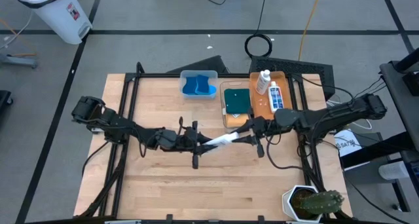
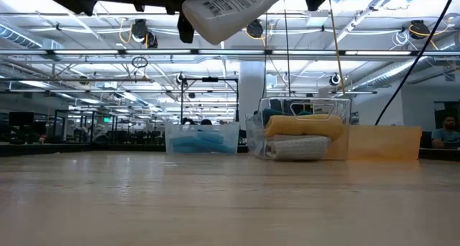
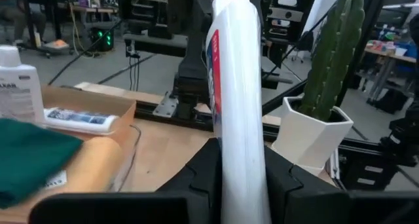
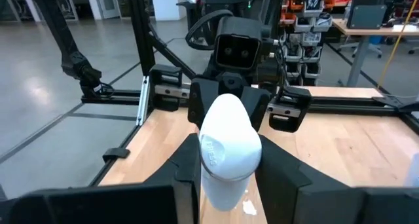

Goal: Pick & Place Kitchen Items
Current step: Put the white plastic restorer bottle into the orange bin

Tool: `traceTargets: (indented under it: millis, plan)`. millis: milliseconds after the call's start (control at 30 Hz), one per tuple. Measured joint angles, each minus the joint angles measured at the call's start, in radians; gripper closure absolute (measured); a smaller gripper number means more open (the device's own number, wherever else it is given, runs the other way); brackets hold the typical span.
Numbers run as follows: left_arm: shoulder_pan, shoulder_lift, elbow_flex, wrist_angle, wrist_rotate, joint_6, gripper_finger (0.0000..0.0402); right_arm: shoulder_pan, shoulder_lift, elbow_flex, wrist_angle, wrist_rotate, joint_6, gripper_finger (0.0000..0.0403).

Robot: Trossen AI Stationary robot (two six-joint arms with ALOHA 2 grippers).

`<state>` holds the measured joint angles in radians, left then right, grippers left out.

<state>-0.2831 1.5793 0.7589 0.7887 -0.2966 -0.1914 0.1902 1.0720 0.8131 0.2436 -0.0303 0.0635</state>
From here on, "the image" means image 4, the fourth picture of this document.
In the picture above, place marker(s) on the frosted plastic bin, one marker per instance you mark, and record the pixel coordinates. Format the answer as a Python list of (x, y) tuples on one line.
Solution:
[(413, 171)]

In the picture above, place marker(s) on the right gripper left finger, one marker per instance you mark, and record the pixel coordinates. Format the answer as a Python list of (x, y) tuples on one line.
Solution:
[(186, 171)]

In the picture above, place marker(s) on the white framed glass door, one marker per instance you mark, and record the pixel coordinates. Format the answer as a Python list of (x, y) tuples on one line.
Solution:
[(108, 1)]

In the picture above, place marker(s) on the silver metal bracket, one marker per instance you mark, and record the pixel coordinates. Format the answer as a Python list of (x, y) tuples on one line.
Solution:
[(143, 101)]

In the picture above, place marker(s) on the storage bin rack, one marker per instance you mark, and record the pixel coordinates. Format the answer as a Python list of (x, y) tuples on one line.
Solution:
[(311, 21)]

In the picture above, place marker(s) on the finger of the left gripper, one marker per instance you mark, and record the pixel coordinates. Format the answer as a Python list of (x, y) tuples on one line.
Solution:
[(165, 76), (291, 109)]

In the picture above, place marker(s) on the white column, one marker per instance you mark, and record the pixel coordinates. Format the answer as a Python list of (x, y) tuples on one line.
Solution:
[(168, 4)]

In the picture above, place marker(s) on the wooden desk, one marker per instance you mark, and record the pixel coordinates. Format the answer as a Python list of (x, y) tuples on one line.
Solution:
[(360, 30)]

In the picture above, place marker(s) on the white plastic bottle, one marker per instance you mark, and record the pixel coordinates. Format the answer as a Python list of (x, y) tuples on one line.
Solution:
[(229, 145)]

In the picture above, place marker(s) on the black case on desk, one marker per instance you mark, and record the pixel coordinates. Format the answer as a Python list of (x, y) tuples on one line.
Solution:
[(366, 17)]

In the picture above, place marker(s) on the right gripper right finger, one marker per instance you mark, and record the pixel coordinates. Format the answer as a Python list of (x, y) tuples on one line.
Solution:
[(281, 181)]

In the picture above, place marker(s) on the black table edge clamp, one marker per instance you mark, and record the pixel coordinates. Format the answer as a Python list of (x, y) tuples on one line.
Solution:
[(116, 154)]

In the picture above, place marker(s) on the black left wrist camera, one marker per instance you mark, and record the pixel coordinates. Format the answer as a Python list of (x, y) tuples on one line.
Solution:
[(237, 44)]

